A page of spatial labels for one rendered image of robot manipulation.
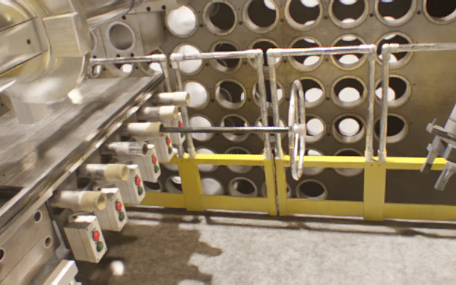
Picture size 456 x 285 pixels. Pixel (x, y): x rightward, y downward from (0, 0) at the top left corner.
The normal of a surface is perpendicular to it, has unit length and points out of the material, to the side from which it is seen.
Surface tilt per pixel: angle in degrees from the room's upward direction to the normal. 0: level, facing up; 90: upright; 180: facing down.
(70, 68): 90
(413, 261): 0
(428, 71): 90
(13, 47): 90
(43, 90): 90
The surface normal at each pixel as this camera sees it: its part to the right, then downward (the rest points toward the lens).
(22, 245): 0.96, 0.00
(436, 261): -0.12, -0.88
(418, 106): -0.25, 0.47
